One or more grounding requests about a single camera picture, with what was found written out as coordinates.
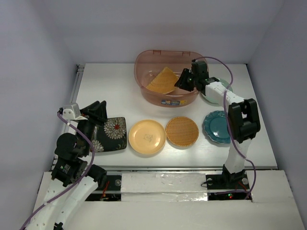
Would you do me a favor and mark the fan-shaped woven plate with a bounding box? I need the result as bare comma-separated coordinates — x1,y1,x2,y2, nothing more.
146,67,178,94

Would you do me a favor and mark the black square floral plate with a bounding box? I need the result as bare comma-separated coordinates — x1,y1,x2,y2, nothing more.
92,117,127,153

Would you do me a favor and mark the teal scalloped plate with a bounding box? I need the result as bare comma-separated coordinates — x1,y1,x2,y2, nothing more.
202,110,231,144

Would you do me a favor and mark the aluminium table rail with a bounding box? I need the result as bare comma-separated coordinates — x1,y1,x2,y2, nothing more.
50,64,85,171

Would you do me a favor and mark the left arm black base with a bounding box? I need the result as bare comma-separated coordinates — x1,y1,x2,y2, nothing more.
85,175,122,202

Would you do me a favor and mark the light green floral plate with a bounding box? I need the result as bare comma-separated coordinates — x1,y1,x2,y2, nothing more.
201,78,229,106

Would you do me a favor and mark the white foam front board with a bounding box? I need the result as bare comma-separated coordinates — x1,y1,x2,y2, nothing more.
27,170,304,230

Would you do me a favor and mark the yellow round plate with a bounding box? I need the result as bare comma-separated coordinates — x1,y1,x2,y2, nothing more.
128,119,166,155

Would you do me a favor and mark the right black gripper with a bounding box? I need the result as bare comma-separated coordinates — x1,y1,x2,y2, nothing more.
175,68,199,92

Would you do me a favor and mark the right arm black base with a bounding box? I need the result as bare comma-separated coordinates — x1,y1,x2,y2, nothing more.
206,170,249,191

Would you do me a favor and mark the round woven basket plate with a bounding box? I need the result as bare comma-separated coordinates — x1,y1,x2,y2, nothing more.
165,116,199,147

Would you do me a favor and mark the pink translucent plastic bin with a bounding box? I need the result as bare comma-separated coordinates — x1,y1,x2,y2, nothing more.
134,50,202,107

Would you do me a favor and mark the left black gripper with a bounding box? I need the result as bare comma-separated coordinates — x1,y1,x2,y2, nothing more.
77,99,107,154

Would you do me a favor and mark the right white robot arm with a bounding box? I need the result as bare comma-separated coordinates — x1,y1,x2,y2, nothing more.
175,58,260,188

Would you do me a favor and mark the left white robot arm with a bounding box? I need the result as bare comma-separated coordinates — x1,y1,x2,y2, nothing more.
21,101,107,230

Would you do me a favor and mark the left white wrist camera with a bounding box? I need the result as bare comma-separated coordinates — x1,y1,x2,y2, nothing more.
59,103,87,121

